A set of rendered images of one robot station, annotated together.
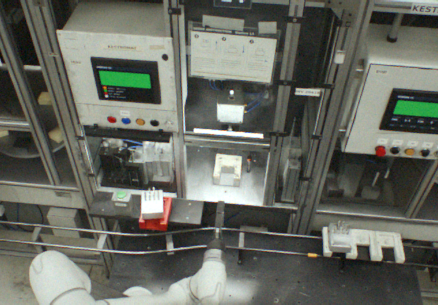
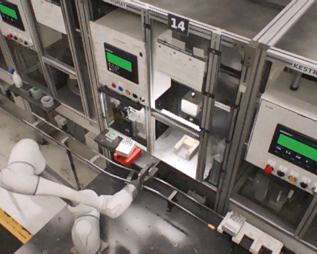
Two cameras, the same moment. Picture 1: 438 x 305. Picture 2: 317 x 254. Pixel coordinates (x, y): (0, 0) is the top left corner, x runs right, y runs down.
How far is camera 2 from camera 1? 0.76 m
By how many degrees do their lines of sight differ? 22
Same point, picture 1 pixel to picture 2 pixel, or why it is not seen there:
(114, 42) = (116, 36)
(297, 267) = (203, 231)
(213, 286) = (114, 205)
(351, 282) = not seen: outside the picture
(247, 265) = (172, 213)
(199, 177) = (168, 145)
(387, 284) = not seen: outside the picture
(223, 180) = (181, 152)
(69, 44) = (94, 31)
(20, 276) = (66, 166)
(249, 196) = (190, 169)
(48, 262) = (23, 143)
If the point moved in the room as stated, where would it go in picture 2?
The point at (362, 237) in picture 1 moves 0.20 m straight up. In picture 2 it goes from (251, 231) to (257, 214)
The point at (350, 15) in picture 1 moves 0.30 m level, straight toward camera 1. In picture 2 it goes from (249, 58) to (202, 86)
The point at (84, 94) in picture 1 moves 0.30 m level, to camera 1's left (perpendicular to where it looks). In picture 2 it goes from (100, 64) to (66, 50)
